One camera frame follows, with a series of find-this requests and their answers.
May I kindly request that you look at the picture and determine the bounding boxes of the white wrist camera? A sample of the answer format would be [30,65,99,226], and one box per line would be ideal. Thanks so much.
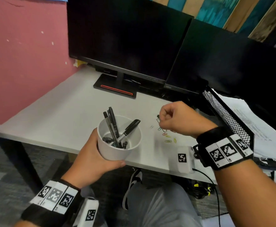
[73,197,100,227]
[171,146,196,174]

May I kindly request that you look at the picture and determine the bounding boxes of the coloured paper clips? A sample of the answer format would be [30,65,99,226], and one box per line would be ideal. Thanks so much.
[150,118,178,143]

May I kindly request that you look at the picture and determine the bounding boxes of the person's left forearm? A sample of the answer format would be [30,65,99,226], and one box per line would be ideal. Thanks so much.
[12,219,40,227]

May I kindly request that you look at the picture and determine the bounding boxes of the person's right forearm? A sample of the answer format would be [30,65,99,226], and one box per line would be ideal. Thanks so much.
[213,159,276,227]

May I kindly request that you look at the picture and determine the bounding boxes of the black wrist strap with markers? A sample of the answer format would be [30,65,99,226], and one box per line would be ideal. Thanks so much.
[21,179,84,227]
[192,126,254,171]

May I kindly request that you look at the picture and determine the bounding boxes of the person's right hand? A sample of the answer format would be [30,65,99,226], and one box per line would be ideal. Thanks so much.
[158,101,219,140]

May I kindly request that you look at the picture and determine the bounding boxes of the white paper cup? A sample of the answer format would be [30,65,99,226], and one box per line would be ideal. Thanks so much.
[97,115,142,161]

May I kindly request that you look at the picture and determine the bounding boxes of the black computer monitor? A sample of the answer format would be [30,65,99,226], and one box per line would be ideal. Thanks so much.
[164,18,276,98]
[67,0,195,99]

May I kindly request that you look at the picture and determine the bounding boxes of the person's left hand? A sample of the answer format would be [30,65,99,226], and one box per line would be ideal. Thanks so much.
[62,128,126,189]

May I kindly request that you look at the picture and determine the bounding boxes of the black cable bundle yellow ties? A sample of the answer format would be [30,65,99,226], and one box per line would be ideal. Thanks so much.
[186,180,216,199]

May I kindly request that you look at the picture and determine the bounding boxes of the black camera cable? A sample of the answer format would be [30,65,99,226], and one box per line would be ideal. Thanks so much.
[192,168,221,227]

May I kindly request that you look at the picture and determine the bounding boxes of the black mesh paper tray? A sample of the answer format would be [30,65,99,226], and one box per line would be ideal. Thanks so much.
[201,85,276,173]

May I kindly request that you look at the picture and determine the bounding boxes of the papers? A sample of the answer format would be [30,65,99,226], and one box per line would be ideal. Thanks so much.
[216,92,276,161]

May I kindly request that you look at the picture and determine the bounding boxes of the white drawstring cord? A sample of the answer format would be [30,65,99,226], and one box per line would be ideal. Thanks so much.
[122,168,143,210]

